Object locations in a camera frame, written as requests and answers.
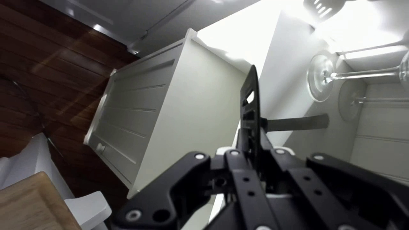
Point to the large clear wine glass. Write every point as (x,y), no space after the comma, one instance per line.
(319,77)

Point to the white drawer cabinet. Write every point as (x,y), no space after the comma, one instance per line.
(191,107)

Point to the black spatula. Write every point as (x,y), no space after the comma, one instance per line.
(298,123)

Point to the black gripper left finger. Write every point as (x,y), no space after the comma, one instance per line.
(186,187)

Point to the grey slotted spatula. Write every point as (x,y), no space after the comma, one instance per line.
(323,8)

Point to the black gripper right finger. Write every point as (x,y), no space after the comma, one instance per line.
(340,192)

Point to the small clear wine glass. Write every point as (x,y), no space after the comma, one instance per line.
(350,101)

